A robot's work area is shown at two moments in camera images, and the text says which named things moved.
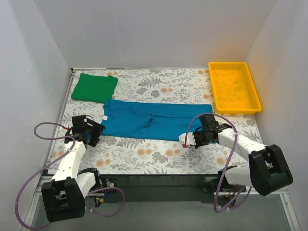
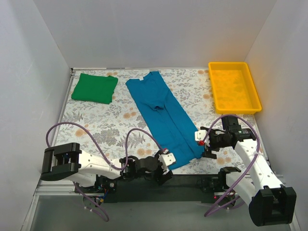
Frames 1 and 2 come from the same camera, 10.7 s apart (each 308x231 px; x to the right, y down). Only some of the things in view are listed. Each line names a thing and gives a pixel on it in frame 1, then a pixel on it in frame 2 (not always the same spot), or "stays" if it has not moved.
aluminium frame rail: x=284 y=194 stays
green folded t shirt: x=94 y=88 stays
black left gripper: x=95 y=131 → x=159 y=170
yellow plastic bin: x=234 y=89 stays
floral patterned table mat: x=112 y=155 stays
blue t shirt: x=156 y=121 → x=171 y=123
